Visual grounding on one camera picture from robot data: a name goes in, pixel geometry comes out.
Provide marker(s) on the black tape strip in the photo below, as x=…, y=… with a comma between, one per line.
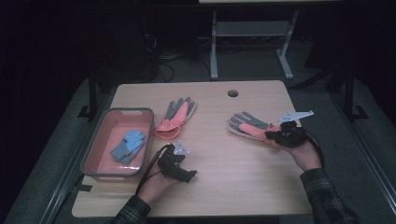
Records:
x=84, y=188

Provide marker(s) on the round table grommet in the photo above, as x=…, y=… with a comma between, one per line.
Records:
x=233, y=93

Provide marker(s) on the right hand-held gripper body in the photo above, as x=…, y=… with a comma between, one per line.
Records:
x=291, y=135

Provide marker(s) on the white metal desk frame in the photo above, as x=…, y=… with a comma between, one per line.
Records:
x=252, y=29

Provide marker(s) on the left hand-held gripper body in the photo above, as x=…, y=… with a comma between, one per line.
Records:
x=172, y=163

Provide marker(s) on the person's left hand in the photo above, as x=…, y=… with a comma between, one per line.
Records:
x=155, y=186

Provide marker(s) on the pink and grey glove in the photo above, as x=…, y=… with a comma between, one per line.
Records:
x=176, y=119
x=249, y=126

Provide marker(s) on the pink plastic basket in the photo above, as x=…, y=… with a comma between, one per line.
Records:
x=102, y=155

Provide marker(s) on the person's right hand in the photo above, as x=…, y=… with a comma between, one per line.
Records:
x=306, y=157

